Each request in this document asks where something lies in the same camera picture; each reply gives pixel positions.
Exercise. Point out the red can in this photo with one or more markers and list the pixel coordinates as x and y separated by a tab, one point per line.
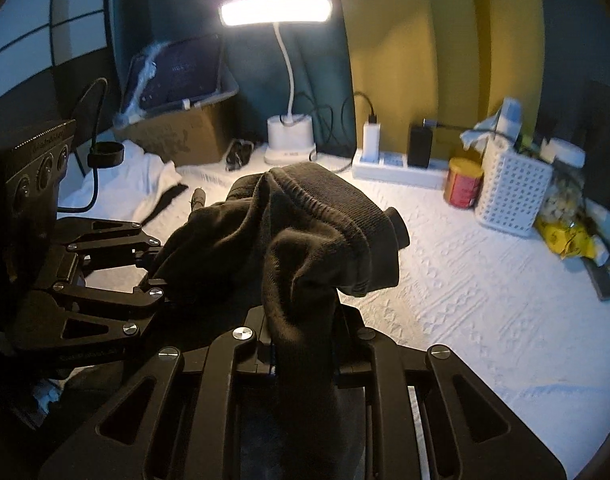
462	185

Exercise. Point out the glass jar with white lid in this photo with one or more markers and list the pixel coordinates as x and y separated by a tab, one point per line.
565	185

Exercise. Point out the yellow curtain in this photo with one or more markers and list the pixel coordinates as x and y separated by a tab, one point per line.
425	35

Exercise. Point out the crumpled white tissue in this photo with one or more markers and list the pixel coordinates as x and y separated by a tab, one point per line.
480	132

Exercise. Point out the black round cap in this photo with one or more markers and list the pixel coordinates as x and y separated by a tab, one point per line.
105	156

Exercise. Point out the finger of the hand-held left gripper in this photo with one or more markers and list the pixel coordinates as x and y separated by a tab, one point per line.
110	232
110	300

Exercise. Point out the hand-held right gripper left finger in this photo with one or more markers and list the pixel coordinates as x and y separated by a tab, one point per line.
255	355

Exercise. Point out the black charger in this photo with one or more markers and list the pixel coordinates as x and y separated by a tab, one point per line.
420	145

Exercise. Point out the white perforated basket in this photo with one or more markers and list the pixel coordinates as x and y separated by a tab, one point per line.
515	190

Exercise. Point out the brown t-shirt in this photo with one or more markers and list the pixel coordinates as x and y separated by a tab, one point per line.
310	220

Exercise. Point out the blue and white bottle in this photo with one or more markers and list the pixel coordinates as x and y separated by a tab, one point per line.
511	120

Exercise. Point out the dark window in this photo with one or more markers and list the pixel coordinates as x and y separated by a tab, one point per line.
585	35

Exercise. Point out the white charger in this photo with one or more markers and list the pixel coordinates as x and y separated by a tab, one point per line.
371	140

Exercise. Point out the grey phone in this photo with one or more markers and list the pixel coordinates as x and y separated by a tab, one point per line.
602	282

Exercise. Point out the yellow snack packet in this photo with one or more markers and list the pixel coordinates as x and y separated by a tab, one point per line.
565	240

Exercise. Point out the white power strip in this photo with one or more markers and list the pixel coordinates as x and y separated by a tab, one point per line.
400	172

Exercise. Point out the white cloth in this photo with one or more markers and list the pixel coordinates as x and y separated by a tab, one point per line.
130	180

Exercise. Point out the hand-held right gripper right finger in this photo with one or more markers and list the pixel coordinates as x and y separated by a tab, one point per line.
352	360

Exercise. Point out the white desk lamp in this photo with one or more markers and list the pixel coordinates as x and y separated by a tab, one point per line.
290	135

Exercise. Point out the small black gadget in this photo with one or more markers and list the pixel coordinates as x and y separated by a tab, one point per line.
239	155

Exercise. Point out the cardboard box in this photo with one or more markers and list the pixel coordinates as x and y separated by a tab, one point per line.
185	135

